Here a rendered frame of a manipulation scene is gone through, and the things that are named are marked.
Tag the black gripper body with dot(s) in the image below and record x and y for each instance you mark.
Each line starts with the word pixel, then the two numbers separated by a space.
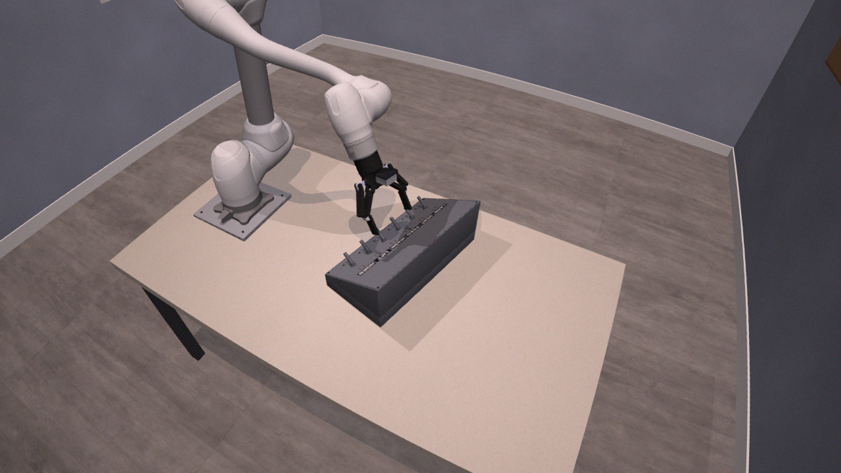
pixel 367 166

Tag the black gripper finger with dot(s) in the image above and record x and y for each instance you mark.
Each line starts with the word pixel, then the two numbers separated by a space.
pixel 364 203
pixel 401 187

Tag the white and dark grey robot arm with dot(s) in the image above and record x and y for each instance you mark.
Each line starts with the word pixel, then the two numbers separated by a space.
pixel 238 167

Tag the dark grey control console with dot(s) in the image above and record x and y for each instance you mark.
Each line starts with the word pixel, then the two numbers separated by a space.
pixel 406 255

